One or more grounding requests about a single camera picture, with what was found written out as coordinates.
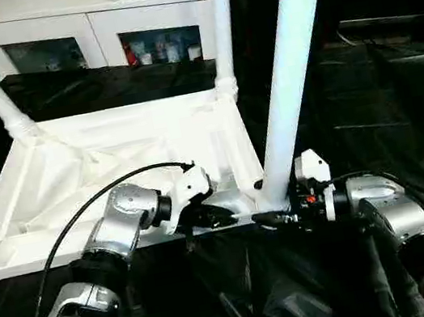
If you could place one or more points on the white plastic table top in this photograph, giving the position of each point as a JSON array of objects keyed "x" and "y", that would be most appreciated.
[{"x": 105, "y": 157}]

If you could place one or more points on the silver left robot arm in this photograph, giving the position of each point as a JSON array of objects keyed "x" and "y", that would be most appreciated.
[{"x": 104, "y": 243}]

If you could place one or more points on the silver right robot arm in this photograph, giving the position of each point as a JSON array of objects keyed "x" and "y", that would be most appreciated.
[{"x": 404, "y": 223}]

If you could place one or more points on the glossy black mat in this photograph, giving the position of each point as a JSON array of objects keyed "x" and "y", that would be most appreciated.
[{"x": 386, "y": 119}]

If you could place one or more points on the small red bottle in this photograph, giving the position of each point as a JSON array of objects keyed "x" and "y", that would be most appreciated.
[{"x": 131, "y": 55}]

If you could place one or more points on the long black bar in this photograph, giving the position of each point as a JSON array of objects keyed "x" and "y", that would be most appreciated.
[{"x": 393, "y": 18}]

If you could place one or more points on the white cabinet with glass doors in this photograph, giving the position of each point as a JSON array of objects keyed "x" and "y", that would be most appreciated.
[{"x": 82, "y": 25}]

